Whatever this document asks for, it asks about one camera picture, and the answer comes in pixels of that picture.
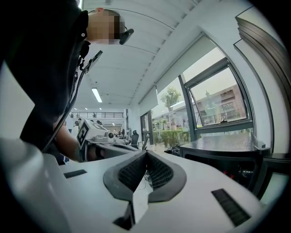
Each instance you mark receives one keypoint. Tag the tall glass window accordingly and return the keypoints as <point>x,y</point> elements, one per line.
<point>163,120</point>

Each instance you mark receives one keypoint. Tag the person's left hand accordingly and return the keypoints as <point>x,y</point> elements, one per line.
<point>96,152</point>

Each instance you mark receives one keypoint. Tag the metal balcony railing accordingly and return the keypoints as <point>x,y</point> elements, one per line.
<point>102,114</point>

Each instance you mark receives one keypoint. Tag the person's black shirt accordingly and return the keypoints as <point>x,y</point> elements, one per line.
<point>45,68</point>

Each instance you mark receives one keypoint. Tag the green hedge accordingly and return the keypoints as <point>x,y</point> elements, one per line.
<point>172,136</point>

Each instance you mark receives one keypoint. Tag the black office chair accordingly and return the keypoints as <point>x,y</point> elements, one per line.
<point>135,137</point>

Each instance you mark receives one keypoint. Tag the brick building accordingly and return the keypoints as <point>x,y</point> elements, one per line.
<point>229,102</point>

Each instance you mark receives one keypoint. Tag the person's head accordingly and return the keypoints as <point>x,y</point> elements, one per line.
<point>102,25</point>

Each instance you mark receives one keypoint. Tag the black head camera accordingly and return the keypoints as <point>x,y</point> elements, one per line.
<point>126,36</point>

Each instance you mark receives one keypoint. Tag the black bag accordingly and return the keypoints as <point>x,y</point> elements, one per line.
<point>172,151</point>

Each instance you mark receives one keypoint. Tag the person's left forearm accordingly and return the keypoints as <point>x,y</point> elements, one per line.
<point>68,143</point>

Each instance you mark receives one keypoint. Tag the ceiling light strip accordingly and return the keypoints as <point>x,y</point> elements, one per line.
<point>96,94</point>

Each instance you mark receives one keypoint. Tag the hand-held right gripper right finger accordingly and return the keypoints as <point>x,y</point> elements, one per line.
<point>193,204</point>

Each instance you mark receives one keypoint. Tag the green tree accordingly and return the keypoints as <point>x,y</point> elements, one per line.
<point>170,96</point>

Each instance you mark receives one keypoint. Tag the dark wood wall panel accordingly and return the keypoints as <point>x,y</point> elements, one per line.
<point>268,52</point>

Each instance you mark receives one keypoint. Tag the window with open sash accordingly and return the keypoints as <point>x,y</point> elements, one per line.
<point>216,102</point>

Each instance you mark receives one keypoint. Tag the black head mount plate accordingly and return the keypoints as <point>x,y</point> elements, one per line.
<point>95,59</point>

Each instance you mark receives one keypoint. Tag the large white roller blind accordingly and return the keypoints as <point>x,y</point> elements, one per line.
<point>182,68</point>

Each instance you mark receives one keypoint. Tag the small white roller blind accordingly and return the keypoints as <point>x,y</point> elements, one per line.
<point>149,102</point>

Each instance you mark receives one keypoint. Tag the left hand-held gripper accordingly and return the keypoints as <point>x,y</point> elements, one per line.
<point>86,132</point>

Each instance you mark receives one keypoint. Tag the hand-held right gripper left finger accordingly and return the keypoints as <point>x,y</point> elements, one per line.
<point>95,193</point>

